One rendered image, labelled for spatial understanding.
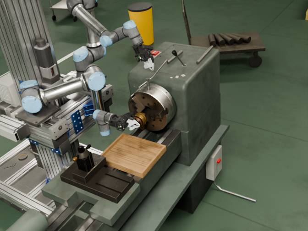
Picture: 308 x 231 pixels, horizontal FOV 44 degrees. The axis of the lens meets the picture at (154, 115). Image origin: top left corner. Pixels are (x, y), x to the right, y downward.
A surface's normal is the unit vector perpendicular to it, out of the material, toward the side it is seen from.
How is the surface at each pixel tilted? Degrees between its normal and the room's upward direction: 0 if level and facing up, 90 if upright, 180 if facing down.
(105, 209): 0
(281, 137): 0
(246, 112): 0
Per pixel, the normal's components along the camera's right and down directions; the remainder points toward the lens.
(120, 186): -0.10, -0.82
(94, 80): 0.43, 0.46
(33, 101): 0.18, 0.55
